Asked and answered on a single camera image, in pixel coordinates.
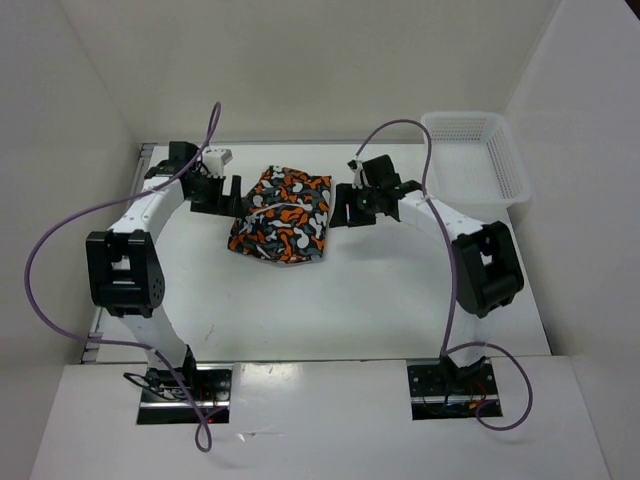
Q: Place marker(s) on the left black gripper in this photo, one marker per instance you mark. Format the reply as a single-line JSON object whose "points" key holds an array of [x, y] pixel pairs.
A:
{"points": [[222, 204]]}

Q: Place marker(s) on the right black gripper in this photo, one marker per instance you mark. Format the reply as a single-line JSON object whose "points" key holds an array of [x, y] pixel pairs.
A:
{"points": [[344, 191]]}

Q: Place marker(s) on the orange camouflage shorts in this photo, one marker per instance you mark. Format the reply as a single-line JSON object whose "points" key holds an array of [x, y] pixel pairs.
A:
{"points": [[286, 219]]}

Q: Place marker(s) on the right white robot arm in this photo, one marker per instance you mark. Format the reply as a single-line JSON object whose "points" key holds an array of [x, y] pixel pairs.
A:
{"points": [[484, 266]]}

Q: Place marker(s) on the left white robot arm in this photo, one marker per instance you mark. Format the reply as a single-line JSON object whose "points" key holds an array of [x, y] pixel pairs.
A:
{"points": [[160, 196]]}

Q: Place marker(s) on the white plastic basket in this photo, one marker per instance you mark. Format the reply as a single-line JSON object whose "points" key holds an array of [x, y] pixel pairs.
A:
{"points": [[475, 160]]}

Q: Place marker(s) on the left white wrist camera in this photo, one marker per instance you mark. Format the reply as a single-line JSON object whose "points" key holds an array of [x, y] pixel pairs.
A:
{"points": [[214, 161]]}

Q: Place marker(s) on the aluminium table edge rail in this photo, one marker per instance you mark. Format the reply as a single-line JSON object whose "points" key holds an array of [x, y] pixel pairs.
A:
{"points": [[120, 266]]}

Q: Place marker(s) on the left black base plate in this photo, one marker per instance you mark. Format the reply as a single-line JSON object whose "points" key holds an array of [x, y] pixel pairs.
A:
{"points": [[163, 402]]}

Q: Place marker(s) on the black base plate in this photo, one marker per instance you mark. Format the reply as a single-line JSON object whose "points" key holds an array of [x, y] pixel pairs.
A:
{"points": [[163, 402], [433, 399]]}

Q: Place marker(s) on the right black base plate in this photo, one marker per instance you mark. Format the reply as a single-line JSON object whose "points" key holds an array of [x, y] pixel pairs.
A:
{"points": [[433, 399]]}

